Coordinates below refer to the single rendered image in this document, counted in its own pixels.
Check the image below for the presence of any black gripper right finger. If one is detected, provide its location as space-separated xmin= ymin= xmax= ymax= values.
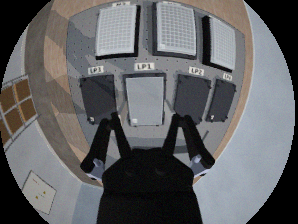
xmin=155 ymin=99 xmax=215 ymax=178

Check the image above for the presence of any grey control box with colored buttons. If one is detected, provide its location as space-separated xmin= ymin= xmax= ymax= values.
xmin=133 ymin=131 xmax=209 ymax=167

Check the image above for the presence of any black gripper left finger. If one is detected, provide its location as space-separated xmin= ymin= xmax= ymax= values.
xmin=80 ymin=101 xmax=139 ymax=181

